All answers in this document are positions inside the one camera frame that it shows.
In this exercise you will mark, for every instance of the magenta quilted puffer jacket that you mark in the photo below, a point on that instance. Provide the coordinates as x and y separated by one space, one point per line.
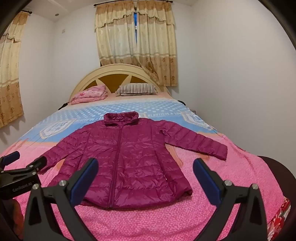
129 160

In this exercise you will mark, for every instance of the pink folded blanket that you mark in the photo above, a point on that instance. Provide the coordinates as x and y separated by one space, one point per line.
89 95

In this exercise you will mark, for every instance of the striped pillow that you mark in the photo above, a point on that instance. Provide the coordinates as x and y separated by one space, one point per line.
136 89

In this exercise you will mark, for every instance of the beige patterned window curtain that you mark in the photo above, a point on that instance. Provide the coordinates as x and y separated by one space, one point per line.
115 34

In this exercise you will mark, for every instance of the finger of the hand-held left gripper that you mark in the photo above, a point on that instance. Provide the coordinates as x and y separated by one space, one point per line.
37 163
11 158

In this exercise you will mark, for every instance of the cream and wood headboard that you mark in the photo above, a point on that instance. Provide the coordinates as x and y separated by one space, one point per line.
111 78

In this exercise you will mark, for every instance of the red patterned sheet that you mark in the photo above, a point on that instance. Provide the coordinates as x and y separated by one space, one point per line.
278 220

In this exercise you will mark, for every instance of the black curtain rod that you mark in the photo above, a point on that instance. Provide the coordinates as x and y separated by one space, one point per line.
111 4

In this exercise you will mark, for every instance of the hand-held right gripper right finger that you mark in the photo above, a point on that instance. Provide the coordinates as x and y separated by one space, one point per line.
207 181

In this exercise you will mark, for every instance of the pink and blue bedspread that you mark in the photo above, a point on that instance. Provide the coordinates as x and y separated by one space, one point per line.
208 208

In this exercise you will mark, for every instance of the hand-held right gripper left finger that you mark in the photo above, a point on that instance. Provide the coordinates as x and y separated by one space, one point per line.
85 181

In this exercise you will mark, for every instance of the beige patterned side curtain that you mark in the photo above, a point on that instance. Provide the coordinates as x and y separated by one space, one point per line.
10 81

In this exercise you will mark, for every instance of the dark round furniture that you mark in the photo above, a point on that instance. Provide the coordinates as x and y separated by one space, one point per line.
279 176

